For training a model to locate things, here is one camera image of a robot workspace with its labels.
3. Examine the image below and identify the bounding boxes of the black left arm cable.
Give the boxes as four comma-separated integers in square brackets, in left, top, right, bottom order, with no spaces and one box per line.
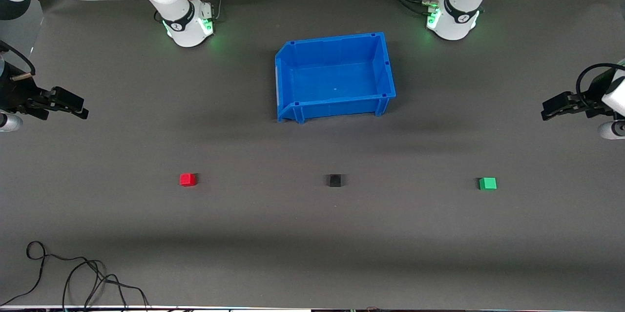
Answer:
[576,62,625,104]

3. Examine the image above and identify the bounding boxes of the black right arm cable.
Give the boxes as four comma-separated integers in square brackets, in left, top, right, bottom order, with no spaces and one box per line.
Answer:
[0,40,36,77]

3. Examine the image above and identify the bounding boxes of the dark gray table mat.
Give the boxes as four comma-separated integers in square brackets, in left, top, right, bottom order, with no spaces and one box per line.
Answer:
[0,0,625,311]

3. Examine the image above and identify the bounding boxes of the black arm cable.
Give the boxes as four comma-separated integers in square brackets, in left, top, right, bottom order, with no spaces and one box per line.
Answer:
[576,62,625,104]
[0,40,36,77]

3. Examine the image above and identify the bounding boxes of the blue plastic storage bin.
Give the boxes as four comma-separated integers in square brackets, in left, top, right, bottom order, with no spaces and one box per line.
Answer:
[274,32,396,124]

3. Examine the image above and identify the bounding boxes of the loose thin black cable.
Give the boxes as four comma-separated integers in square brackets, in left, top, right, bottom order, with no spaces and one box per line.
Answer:
[0,241,150,311]

